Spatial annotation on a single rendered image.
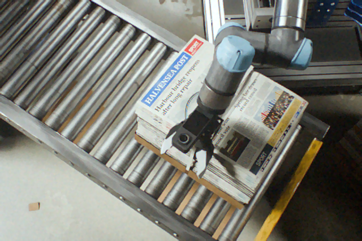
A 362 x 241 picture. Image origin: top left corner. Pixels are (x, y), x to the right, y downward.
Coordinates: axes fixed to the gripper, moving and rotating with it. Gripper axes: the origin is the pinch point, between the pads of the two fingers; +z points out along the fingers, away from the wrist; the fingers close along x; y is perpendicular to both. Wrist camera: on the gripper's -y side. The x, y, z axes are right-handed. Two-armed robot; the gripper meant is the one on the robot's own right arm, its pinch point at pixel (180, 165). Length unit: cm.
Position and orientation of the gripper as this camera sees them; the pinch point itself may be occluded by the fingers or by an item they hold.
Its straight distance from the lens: 113.9
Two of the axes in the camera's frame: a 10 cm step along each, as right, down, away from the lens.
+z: -3.3, 7.5, 5.8
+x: -8.2, -5.2, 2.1
